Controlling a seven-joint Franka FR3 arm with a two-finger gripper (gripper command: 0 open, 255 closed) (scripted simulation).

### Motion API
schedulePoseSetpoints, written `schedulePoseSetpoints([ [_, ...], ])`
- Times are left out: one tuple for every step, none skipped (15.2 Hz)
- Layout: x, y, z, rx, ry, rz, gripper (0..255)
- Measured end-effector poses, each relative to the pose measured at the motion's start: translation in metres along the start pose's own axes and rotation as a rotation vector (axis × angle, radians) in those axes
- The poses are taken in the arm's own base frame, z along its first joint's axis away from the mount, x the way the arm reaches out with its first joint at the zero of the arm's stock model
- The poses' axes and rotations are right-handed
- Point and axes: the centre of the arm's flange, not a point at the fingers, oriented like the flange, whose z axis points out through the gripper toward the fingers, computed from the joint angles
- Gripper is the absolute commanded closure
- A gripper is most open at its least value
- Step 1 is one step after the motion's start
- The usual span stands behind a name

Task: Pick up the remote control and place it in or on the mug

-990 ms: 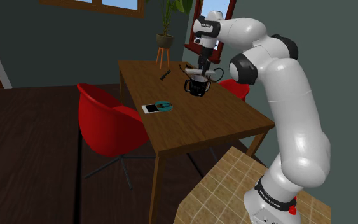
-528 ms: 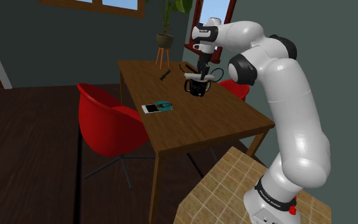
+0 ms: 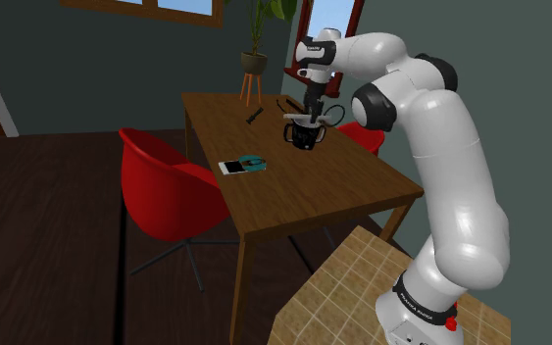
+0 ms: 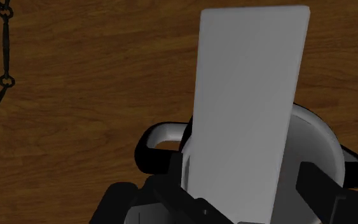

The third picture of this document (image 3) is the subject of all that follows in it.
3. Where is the black thin pen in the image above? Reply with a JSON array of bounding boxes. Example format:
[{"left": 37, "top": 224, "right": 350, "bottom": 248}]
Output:
[{"left": 275, "top": 97, "right": 305, "bottom": 114}]

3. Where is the red shell chair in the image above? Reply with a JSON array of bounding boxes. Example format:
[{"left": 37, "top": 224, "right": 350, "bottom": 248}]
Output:
[
  {"left": 118, "top": 126, "right": 239, "bottom": 294},
  {"left": 336, "top": 121, "right": 386, "bottom": 157}
]

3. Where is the potted plant on wooden stool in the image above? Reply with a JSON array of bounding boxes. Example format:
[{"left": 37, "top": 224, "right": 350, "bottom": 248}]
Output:
[{"left": 223, "top": 0, "right": 301, "bottom": 108}]

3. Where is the red framed window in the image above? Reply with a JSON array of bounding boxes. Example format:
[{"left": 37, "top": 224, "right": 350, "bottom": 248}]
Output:
[{"left": 283, "top": 0, "right": 367, "bottom": 100}]

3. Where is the brown wooden table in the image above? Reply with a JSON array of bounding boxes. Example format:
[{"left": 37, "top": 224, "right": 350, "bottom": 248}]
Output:
[{"left": 180, "top": 91, "right": 426, "bottom": 345}]

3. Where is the white phone with dark screen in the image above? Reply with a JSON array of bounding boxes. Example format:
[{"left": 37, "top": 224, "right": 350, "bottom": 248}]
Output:
[{"left": 218, "top": 160, "right": 249, "bottom": 176}]

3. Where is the brown wooden framed window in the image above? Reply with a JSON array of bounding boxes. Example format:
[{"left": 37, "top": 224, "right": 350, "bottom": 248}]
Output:
[{"left": 59, "top": 0, "right": 226, "bottom": 29}]

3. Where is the tan tiled robot stand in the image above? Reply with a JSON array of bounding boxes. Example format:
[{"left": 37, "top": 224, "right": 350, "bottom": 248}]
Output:
[{"left": 267, "top": 224, "right": 513, "bottom": 345}]

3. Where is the black wire loop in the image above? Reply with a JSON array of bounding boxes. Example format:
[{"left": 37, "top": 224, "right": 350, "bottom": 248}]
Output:
[{"left": 322, "top": 103, "right": 347, "bottom": 128}]

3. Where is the black two-handled mug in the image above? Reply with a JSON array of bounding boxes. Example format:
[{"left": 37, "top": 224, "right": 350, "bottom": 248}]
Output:
[{"left": 282, "top": 119, "right": 328, "bottom": 152}]

